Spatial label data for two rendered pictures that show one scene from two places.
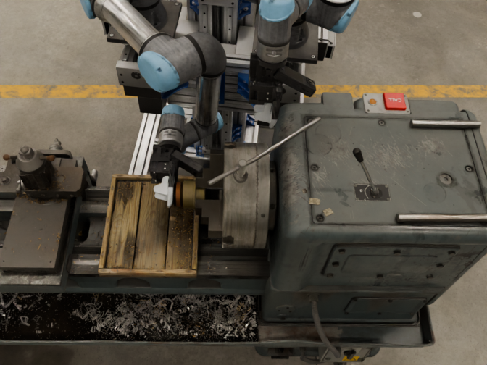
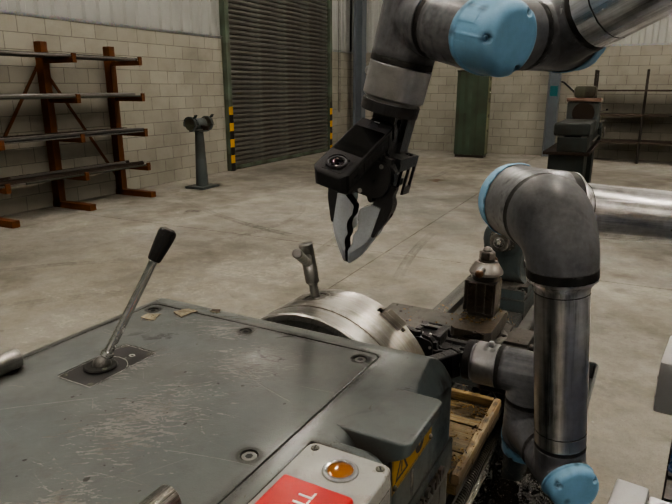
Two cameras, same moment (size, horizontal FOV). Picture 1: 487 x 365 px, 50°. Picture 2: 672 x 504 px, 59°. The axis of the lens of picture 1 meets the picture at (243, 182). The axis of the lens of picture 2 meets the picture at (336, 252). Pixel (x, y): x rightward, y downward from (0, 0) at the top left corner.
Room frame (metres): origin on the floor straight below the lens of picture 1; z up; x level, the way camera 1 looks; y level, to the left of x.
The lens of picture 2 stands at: (1.28, -0.70, 1.55)
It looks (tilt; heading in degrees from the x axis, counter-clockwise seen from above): 16 degrees down; 124
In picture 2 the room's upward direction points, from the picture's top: straight up
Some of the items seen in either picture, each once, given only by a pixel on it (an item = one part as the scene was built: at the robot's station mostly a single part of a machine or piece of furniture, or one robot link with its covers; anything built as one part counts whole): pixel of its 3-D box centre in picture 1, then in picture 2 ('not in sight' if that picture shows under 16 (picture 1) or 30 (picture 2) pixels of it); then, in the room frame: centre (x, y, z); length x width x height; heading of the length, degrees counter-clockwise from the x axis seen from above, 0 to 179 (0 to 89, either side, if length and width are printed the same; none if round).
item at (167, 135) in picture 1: (170, 141); (485, 361); (0.97, 0.24, 1.08); 0.08 x 0.05 x 0.08; 94
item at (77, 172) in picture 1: (51, 183); (479, 325); (0.83, 0.60, 0.99); 0.20 x 0.10 x 0.05; 95
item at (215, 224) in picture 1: (214, 220); not in sight; (0.70, 0.07, 1.09); 0.12 x 0.11 x 0.05; 5
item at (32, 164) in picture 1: (28, 158); (486, 266); (0.83, 0.63, 1.13); 0.08 x 0.08 x 0.03
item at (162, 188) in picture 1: (163, 190); not in sight; (0.78, 0.23, 1.10); 0.09 x 0.06 x 0.03; 4
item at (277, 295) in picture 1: (330, 274); not in sight; (0.85, -0.39, 0.43); 0.60 x 0.48 x 0.86; 95
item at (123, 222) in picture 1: (152, 224); (396, 418); (0.78, 0.28, 0.89); 0.36 x 0.30 x 0.04; 5
